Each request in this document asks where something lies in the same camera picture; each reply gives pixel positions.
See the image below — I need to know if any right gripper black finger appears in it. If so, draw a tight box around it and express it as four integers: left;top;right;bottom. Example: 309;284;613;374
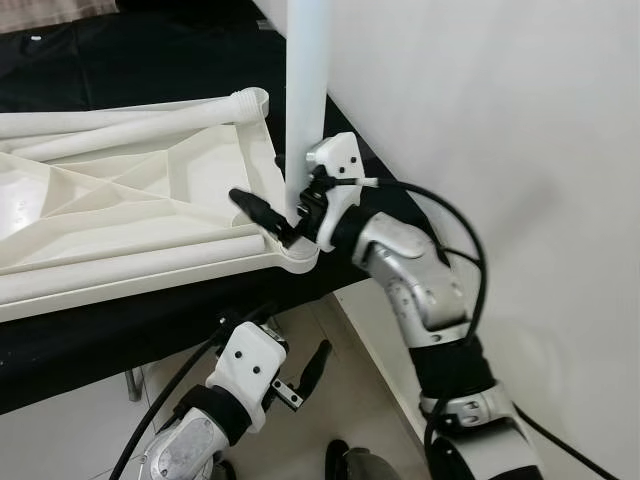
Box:
229;187;297;247

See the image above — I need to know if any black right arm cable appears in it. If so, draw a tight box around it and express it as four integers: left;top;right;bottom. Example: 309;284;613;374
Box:
335;178;621;480

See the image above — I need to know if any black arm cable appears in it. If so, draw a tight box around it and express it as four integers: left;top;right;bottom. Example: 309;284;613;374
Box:
108;305;276;480
335;178;621;480

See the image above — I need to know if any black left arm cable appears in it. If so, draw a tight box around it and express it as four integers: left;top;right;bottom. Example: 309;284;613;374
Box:
108;305;276;480

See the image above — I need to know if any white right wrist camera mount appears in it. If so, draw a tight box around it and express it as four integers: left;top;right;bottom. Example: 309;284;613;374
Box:
304;131;364;249

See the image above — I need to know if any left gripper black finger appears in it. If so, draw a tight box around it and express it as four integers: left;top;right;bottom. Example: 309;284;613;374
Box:
298;340;333;399

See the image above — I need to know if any black tablecloth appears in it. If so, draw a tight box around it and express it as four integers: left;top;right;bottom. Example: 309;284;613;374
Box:
0;0;441;416

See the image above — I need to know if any beige woven mat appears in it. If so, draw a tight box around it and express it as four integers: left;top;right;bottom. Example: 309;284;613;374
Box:
0;0;121;19

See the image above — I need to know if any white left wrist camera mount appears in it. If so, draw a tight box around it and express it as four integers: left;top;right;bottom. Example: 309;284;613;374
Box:
205;321;289;433

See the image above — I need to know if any white plastic children table top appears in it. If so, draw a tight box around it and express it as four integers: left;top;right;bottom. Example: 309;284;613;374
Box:
0;88;321;323

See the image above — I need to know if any metal folding table frame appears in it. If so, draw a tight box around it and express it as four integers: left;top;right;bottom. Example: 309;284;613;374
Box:
125;368;143;403

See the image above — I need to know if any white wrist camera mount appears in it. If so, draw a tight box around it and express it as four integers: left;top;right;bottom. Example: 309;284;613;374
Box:
304;131;364;249
205;321;289;433

